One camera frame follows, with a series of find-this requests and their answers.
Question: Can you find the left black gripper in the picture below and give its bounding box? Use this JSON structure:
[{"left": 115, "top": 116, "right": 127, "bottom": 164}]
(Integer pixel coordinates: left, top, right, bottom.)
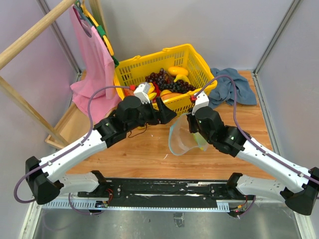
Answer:
[{"left": 126, "top": 97, "right": 177, "bottom": 132}]

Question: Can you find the yellow bell pepper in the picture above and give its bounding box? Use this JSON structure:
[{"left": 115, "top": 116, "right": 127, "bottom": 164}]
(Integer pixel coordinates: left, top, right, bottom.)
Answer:
[{"left": 148, "top": 83, "right": 157, "bottom": 101}]

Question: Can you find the clear zip top bag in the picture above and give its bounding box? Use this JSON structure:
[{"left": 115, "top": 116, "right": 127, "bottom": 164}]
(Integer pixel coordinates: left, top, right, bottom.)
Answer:
[{"left": 168, "top": 113, "right": 199, "bottom": 156}]

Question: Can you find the yellow banana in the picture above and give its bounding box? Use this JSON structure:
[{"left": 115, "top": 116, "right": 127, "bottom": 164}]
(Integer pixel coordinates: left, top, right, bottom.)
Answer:
[{"left": 173, "top": 74, "right": 190, "bottom": 85}]

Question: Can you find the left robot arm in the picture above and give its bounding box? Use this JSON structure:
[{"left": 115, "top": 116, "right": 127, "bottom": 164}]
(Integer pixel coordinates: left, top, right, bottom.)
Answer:
[{"left": 25, "top": 96, "right": 177, "bottom": 205}]

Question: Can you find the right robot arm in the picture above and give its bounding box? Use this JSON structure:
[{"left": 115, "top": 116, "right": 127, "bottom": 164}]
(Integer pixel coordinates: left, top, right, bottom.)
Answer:
[{"left": 186, "top": 107, "right": 319, "bottom": 216}]

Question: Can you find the papaya slice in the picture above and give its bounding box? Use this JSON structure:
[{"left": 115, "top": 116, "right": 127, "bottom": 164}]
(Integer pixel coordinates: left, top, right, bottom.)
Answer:
[{"left": 160, "top": 93, "right": 182, "bottom": 101}]

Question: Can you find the red chili pepper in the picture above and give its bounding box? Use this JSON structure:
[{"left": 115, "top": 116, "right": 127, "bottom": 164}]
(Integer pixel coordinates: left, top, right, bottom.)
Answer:
[{"left": 153, "top": 82, "right": 161, "bottom": 97}]

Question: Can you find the dark grape bunch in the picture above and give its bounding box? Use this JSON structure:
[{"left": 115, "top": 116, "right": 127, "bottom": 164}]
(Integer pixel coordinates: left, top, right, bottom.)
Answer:
[{"left": 159, "top": 80, "right": 196, "bottom": 94}]

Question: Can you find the blue crumpled cloth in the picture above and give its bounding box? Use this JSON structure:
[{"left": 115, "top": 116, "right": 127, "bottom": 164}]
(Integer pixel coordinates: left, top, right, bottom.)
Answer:
[{"left": 208, "top": 67, "right": 257, "bottom": 110}]

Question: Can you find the purple grape bunch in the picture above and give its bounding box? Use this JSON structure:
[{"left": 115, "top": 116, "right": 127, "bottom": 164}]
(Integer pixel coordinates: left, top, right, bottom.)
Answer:
[{"left": 145, "top": 68, "right": 167, "bottom": 87}]

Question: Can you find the yellow mango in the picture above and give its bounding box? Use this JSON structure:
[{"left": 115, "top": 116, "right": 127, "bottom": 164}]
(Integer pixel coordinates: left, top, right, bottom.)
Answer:
[{"left": 167, "top": 66, "right": 188, "bottom": 76}]

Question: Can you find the yellow plastic basket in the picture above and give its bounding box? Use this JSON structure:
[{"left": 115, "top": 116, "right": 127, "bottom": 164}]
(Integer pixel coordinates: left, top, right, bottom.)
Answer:
[{"left": 114, "top": 44, "right": 214, "bottom": 116}]

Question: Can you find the pink hanging shirt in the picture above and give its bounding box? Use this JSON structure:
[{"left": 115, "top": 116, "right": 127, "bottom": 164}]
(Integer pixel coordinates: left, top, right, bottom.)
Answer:
[{"left": 69, "top": 5, "right": 121, "bottom": 122}]

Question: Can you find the yellow clothes hanger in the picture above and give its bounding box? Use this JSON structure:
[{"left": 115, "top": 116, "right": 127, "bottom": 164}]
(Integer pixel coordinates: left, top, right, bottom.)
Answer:
[{"left": 81, "top": 0, "right": 114, "bottom": 56}]

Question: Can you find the green clothes hanger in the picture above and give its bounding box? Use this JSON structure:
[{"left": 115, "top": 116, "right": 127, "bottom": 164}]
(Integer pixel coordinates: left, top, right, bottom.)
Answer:
[{"left": 74, "top": 0, "right": 119, "bottom": 68}]

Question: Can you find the wooden clothes rack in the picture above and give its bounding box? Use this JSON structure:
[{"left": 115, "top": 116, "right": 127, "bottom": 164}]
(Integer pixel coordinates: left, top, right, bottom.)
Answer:
[{"left": 0, "top": 0, "right": 118, "bottom": 150}]

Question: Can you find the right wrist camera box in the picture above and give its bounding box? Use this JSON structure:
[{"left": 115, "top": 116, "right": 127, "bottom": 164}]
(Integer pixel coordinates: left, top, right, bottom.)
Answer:
[{"left": 192, "top": 92, "right": 209, "bottom": 115}]

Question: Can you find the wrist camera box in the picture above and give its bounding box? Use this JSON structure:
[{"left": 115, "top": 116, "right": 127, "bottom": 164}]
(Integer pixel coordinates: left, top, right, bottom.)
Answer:
[
  {"left": 134, "top": 82, "right": 151, "bottom": 104},
  {"left": 192, "top": 92, "right": 209, "bottom": 115}
]

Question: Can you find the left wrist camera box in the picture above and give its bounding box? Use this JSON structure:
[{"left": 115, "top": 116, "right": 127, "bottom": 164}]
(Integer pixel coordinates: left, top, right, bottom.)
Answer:
[{"left": 134, "top": 82, "right": 151, "bottom": 104}]

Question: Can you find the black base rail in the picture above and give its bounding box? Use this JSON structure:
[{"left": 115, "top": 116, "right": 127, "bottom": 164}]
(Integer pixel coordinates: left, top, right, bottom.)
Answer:
[{"left": 77, "top": 178, "right": 246, "bottom": 210}]

